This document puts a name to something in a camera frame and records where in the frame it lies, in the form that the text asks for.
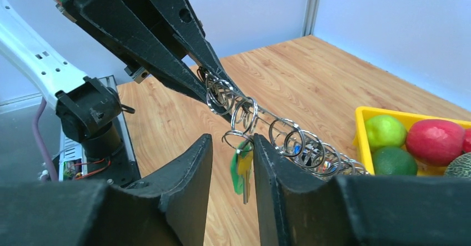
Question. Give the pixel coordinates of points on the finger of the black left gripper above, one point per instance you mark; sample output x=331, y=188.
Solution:
x=136, y=33
x=189, y=32

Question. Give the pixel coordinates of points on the green key tag with ring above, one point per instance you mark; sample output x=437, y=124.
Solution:
x=241, y=163

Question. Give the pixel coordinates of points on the light green apple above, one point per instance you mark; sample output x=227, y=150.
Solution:
x=384, y=131

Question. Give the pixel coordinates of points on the red apple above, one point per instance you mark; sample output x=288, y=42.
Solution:
x=435, y=142
x=466, y=146

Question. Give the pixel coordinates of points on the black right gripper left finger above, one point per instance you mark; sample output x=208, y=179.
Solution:
x=167, y=207

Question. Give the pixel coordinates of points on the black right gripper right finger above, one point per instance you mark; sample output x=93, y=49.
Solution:
x=296, y=208

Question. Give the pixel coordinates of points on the dark green lime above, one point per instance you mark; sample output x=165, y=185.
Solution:
x=394, y=161

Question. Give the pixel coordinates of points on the yellow plastic tray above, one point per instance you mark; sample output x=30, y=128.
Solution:
x=363, y=114

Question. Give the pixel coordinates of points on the red apple near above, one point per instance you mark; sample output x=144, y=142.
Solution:
x=435, y=142

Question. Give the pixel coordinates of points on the red apple far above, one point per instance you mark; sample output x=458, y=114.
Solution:
x=466, y=146

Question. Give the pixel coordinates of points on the green netted melon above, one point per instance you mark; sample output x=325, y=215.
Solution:
x=460, y=167

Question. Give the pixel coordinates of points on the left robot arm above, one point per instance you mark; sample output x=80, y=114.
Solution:
x=51, y=73

